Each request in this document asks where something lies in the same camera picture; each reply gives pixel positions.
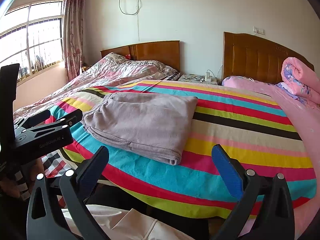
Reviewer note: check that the nightstand with floral cloth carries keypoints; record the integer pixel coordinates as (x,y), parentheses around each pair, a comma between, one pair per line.
(193,78)

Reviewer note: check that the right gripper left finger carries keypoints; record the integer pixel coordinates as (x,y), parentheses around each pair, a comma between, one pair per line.
(45,219)

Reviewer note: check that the lilac sweatpants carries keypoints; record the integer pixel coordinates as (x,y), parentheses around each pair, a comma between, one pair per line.
(152,125)

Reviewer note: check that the right wooden headboard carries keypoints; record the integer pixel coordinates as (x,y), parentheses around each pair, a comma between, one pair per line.
(255,57)

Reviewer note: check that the floral pink comforter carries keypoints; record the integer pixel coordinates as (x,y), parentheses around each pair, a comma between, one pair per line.
(112,70)

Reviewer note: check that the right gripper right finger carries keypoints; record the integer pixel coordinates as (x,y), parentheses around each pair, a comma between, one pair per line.
(275,219)

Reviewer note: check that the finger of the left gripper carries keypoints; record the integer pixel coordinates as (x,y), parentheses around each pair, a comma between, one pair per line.
(36,119)
(68,120)

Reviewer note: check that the rolled pink floral quilt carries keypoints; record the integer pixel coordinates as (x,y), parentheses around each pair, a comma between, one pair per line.
(300,79)

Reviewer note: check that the white wall socket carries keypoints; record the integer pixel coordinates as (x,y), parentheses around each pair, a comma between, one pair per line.
(259,31)

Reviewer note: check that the wooden headboard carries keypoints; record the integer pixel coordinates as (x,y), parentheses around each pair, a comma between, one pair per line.
(167,52)
(255,57)

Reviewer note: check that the white power strip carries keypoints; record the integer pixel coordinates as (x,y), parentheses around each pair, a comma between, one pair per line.
(208,77)

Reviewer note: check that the window with bars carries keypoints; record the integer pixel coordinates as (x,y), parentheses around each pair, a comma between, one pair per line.
(32,36)

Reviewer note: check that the pink floral curtain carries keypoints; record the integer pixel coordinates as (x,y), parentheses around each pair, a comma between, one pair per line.
(73,37)

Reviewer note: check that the left wooden headboard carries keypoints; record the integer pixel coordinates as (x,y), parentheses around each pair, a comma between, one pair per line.
(167,52)

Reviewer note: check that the pink bed sheet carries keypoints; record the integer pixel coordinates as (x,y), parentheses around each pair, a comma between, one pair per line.
(305,119)

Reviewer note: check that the rainbow striped blanket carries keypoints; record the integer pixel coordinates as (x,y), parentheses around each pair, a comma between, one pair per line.
(250,127)

